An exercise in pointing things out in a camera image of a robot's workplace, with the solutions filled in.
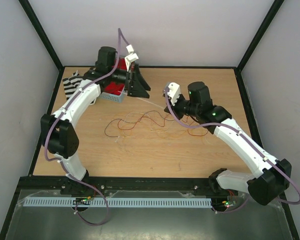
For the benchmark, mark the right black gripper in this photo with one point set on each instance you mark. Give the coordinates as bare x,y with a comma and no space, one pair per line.
174,108

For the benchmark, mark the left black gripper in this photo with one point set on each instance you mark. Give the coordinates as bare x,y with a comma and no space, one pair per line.
138,86

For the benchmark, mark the white zip tie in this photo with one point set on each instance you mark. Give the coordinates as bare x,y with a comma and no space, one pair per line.
144,100

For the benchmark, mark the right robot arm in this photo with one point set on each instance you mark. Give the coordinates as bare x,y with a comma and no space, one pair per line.
268,177

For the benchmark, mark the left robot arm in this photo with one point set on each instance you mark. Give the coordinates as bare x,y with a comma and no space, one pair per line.
59,137

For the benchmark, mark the blue plastic basket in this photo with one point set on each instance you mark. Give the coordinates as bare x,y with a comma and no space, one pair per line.
108,96

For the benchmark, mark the red cloth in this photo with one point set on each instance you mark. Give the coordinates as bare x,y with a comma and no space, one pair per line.
113,87

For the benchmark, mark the black white striped cloth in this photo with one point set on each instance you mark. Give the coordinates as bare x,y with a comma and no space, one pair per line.
70,84

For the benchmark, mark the right circuit board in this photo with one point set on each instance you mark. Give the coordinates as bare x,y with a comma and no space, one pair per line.
228,203

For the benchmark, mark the circuit board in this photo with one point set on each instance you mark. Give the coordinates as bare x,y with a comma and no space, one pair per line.
228,203
82,201

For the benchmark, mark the left circuit board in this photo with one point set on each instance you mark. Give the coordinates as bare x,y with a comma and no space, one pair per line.
82,201

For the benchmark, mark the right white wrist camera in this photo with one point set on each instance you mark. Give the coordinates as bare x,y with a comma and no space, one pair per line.
172,90

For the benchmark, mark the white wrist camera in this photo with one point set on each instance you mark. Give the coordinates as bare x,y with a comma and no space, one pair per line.
131,57
172,90

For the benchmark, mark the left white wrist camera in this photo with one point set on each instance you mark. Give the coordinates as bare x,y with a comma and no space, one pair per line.
131,57

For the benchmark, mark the black aluminium frame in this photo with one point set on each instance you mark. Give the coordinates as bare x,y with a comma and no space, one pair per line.
31,182

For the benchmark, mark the grey slotted cable duct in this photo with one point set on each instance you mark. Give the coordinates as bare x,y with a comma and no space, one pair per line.
200,203

